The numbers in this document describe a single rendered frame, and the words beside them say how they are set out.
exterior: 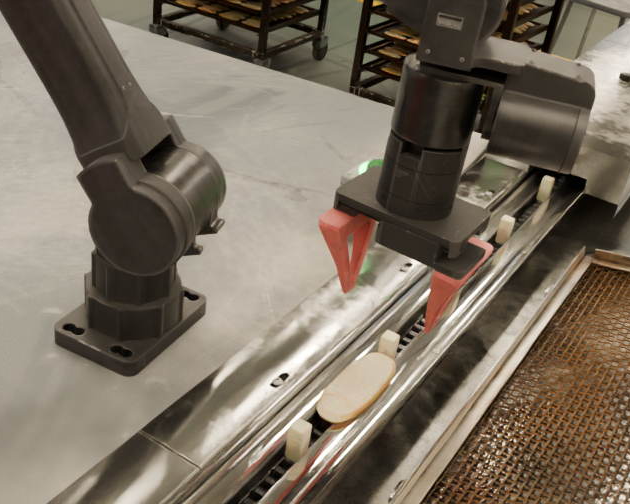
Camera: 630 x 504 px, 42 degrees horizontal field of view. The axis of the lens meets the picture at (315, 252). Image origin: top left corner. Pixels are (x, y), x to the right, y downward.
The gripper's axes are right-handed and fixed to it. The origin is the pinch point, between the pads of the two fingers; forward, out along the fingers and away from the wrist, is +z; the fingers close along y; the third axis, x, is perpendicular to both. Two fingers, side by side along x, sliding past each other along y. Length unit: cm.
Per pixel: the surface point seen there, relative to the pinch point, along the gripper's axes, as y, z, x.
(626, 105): -2, 0, -65
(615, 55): 5, 0, -87
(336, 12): 207, 93, -356
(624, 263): -13.2, 1.7, -24.8
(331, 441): -1.8, 6.9, 9.8
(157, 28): 222, 82, -224
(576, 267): -9.5, 2.6, -21.9
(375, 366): -0.5, 5.9, 1.0
